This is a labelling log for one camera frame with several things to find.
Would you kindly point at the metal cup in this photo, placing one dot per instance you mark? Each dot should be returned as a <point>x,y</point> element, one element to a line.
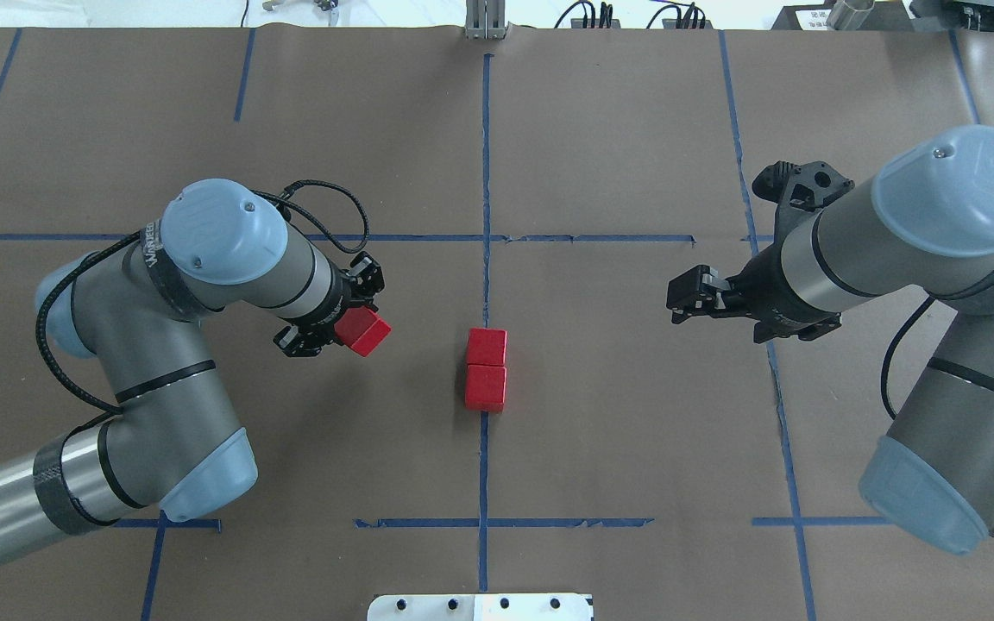
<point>849,15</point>

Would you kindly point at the aluminium frame post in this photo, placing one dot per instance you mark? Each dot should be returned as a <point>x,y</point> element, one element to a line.
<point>485,20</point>

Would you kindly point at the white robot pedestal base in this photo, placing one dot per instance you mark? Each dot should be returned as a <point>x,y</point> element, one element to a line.
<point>482,606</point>

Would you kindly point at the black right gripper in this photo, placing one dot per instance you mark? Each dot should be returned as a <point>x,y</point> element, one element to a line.
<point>764,289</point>

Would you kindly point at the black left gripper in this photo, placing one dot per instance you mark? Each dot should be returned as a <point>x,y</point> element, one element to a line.
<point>335,304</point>

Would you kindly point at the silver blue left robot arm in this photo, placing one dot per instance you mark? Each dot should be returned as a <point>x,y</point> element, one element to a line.
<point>121,329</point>

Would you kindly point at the red block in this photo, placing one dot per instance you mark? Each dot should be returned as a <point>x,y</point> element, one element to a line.
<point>486,347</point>
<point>361,330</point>
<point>485,388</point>

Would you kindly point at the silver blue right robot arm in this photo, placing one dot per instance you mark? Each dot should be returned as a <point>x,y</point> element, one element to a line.
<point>924,220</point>

